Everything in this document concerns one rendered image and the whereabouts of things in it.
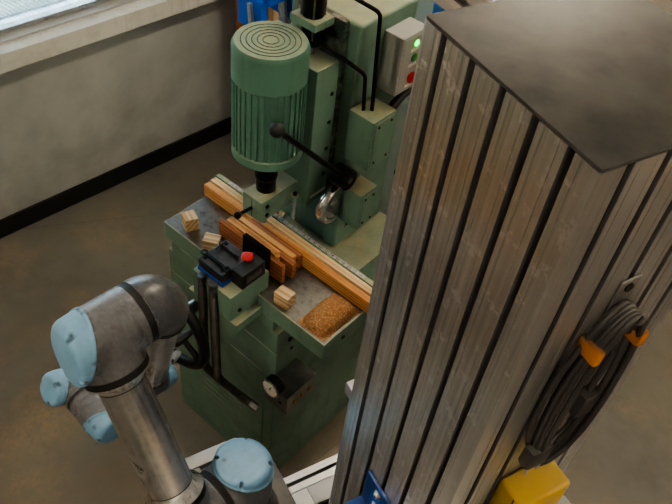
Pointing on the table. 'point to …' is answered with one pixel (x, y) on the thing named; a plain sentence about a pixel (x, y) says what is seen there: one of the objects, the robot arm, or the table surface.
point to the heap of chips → (328, 317)
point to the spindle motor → (268, 93)
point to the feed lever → (342, 174)
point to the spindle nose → (265, 181)
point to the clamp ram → (257, 249)
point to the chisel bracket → (262, 207)
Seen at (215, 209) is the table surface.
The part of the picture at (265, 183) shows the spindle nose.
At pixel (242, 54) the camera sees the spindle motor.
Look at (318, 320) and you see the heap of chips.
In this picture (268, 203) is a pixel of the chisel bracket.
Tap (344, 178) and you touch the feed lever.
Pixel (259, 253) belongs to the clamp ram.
